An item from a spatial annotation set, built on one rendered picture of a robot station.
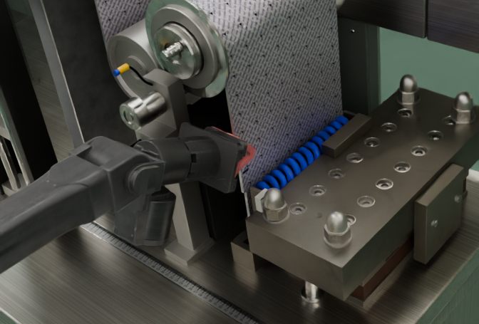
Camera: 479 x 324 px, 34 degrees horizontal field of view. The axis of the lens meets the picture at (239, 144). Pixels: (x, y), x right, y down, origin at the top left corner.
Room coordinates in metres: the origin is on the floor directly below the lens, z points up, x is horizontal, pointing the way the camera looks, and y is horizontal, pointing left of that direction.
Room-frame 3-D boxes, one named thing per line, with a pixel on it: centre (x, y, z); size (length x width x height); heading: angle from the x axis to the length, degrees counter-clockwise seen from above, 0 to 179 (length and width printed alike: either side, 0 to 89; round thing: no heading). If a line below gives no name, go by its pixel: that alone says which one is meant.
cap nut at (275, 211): (0.80, -0.03, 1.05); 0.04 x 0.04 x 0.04
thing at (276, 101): (0.94, -0.08, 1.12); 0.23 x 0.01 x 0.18; 133
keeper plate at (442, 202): (0.82, -0.27, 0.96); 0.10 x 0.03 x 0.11; 133
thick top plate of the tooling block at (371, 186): (0.88, -0.19, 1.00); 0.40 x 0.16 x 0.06; 133
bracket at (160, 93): (0.90, 0.10, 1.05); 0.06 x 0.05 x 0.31; 133
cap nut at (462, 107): (0.95, -0.34, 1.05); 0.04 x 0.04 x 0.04
